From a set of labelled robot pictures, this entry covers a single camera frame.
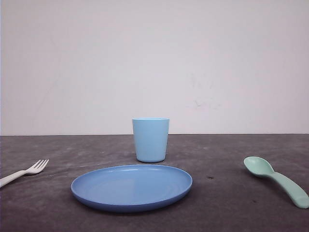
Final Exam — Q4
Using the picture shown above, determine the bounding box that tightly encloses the mint green plastic spoon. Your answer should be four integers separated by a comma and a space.
243, 156, 309, 209

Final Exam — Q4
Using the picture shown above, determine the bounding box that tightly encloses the white plastic fork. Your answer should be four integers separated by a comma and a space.
0, 159, 49, 188

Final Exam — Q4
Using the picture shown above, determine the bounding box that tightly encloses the blue plastic plate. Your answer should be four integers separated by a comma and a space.
70, 164, 193, 213

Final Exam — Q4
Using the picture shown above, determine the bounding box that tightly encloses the light blue plastic cup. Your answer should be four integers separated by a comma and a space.
132, 117, 169, 163

